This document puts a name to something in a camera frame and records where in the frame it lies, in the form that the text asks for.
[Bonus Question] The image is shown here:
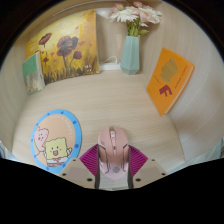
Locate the orange book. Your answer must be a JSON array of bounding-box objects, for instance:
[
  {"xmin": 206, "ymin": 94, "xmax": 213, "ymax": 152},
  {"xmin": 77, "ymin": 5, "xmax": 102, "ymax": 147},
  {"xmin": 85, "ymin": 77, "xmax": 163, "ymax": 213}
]
[{"xmin": 145, "ymin": 46, "xmax": 196, "ymax": 117}]

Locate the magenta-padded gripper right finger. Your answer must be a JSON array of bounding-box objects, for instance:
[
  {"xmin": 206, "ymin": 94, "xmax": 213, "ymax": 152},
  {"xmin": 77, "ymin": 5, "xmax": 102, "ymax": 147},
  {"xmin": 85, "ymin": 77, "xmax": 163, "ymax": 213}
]
[{"xmin": 126, "ymin": 144, "xmax": 168, "ymax": 190}]

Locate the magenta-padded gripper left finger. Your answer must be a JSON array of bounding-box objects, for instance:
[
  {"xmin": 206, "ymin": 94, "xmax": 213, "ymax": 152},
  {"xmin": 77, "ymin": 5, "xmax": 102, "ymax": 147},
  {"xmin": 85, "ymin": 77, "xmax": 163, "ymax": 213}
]
[{"xmin": 59, "ymin": 143, "xmax": 101, "ymax": 190}]

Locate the green and beige book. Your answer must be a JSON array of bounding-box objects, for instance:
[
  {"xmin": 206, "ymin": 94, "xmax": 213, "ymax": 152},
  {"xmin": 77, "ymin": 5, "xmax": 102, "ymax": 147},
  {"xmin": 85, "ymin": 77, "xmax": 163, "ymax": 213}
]
[{"xmin": 21, "ymin": 50, "xmax": 46, "ymax": 95}]

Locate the pale green faceted vase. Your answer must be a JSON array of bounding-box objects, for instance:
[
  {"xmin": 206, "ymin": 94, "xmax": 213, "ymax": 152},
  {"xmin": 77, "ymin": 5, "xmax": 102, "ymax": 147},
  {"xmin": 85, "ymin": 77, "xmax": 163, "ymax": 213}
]
[{"xmin": 119, "ymin": 35, "xmax": 141, "ymax": 76}]

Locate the yellow poppy flower painting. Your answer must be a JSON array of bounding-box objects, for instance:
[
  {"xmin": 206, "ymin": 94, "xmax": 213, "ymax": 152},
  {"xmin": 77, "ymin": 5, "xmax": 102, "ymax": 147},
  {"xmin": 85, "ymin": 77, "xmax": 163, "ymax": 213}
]
[{"xmin": 25, "ymin": 9, "xmax": 100, "ymax": 85}]

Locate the round blue-rimmed cartoon mouse pad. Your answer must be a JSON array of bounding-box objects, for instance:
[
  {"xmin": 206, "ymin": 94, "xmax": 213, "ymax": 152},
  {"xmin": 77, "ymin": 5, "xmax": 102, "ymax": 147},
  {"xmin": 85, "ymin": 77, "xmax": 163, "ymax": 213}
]
[{"xmin": 30, "ymin": 108, "xmax": 83, "ymax": 175}]

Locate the pink and white flower bouquet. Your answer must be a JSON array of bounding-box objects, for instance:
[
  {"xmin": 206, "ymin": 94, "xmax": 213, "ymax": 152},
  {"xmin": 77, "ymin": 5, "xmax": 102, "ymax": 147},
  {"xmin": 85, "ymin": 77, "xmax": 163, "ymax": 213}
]
[{"xmin": 108, "ymin": 0, "xmax": 163, "ymax": 38}]

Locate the pink computer mouse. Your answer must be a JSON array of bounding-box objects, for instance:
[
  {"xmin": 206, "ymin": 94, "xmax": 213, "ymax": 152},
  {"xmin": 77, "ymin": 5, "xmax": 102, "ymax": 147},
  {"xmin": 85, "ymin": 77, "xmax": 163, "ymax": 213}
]
[{"xmin": 97, "ymin": 125, "xmax": 130, "ymax": 181}]

